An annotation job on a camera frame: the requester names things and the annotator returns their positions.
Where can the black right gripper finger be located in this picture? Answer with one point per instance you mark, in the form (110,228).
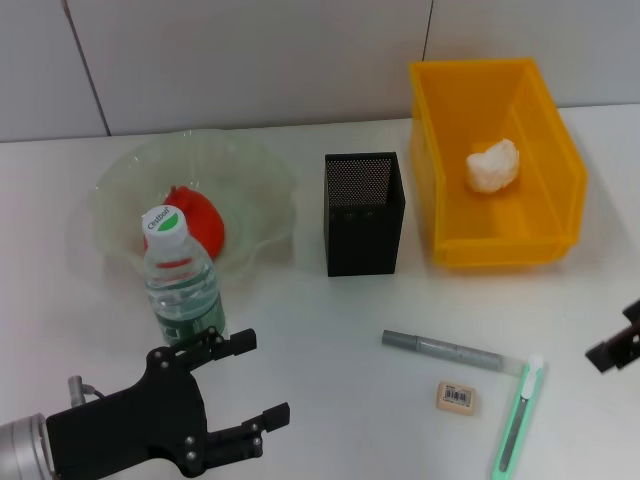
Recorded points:
(605,357)
(634,315)

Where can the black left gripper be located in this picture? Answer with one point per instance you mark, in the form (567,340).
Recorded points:
(130,425)

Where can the green utility knife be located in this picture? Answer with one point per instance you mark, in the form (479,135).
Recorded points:
(515,430)

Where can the clear plastic water bottle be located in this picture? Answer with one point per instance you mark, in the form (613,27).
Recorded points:
(182,290)

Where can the red orange toy fruit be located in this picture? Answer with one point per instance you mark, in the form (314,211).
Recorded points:
(205,220)

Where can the white paper ball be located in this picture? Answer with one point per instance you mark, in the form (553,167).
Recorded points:
(492,167)

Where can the beige eraser with barcode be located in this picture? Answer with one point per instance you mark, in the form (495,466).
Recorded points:
(456,397)

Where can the grey marker pen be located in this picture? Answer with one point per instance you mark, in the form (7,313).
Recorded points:
(440,347)

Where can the black mesh pen holder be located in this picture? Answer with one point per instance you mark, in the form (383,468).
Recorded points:
(365,240)

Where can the green glass fruit plate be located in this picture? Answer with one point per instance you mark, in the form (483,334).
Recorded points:
(240,165)

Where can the yellow plastic bin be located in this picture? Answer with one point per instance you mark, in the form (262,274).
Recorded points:
(550,210)

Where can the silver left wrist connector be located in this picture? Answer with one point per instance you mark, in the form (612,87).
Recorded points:
(76,390)

